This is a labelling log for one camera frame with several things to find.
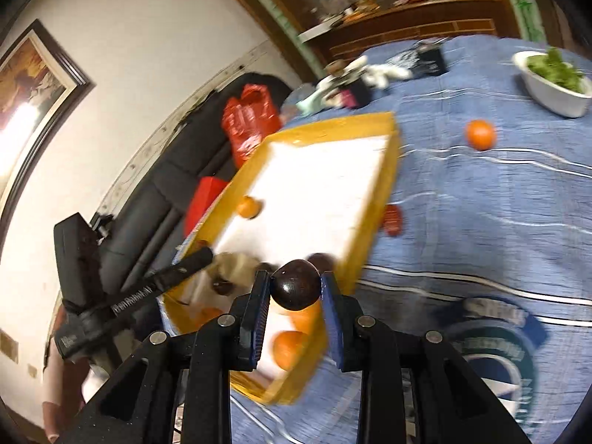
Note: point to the green lettuce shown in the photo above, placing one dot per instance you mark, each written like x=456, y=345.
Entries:
x=555, y=69

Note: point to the red plastic bag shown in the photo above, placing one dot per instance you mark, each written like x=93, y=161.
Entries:
x=249, y=120

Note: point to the white bowl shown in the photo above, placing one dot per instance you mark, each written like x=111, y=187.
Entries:
x=552, y=95

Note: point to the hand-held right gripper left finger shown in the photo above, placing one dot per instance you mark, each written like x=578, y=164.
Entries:
x=261, y=314

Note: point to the red date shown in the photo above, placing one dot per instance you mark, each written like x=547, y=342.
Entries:
x=392, y=219

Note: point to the black battery box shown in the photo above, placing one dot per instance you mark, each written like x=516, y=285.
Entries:
x=430, y=62

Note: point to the dark purple plum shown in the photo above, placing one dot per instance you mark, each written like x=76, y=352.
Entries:
x=322, y=261
x=222, y=286
x=293, y=286

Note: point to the small brown block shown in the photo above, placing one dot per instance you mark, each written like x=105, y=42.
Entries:
x=335, y=67

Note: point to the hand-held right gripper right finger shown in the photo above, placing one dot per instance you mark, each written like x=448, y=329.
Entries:
x=330, y=321

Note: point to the wooden cabinet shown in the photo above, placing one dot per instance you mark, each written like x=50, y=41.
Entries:
x=416, y=23

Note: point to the red box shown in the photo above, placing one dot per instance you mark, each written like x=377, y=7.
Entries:
x=206, y=199

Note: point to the yellow-taped white foam box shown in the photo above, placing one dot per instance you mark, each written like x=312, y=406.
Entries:
x=319, y=180

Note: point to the black and pink box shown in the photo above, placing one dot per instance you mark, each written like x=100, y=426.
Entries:
x=352, y=93

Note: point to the blue printed tablecloth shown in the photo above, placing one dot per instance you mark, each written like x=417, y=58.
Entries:
x=462, y=249

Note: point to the large pale yam piece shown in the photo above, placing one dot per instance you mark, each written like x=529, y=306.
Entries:
x=236, y=264

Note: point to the framed wall picture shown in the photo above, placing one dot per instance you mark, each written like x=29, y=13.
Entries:
x=27, y=83

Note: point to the orange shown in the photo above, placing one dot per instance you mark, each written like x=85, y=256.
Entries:
x=306, y=318
x=208, y=318
x=289, y=349
x=481, y=134
x=249, y=206

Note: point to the pale green cloth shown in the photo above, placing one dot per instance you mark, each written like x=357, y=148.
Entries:
x=310, y=101

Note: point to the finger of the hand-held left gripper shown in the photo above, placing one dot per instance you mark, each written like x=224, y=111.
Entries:
x=185, y=267

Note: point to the black sofa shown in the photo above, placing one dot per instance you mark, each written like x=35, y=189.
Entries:
x=152, y=185

